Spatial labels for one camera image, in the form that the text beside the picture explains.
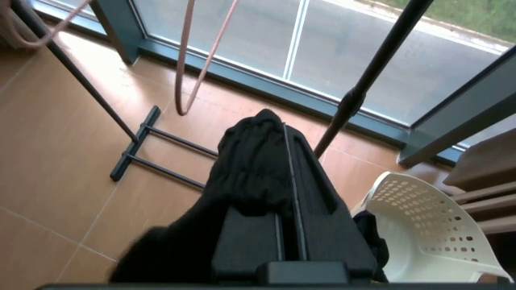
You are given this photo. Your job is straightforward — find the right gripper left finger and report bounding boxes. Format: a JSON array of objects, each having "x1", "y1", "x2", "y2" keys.
[{"x1": 211, "y1": 208, "x2": 283, "y2": 283}]

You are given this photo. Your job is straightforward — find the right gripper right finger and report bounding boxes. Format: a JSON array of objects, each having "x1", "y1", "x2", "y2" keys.
[{"x1": 284, "y1": 123, "x2": 378, "y2": 281}]

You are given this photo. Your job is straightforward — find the heap of clothes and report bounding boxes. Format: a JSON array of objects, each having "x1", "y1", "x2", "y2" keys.
[{"x1": 353, "y1": 209, "x2": 390, "y2": 283}]

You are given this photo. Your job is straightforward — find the black shorts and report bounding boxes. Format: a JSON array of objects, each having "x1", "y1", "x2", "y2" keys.
[{"x1": 108, "y1": 108, "x2": 294, "y2": 283}]

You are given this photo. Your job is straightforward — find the pink clothes hanger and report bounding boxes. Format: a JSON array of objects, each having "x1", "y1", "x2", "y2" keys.
[
  {"x1": 174, "y1": 0, "x2": 242, "y2": 117},
  {"x1": 0, "y1": 0, "x2": 93, "y2": 50}
]

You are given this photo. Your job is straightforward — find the white laundry basket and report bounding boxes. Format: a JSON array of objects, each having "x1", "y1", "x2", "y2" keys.
[{"x1": 349, "y1": 171, "x2": 514, "y2": 283}]

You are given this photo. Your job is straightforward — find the black clothes rack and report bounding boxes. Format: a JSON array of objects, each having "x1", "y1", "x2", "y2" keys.
[{"x1": 10, "y1": 0, "x2": 435, "y2": 191}]

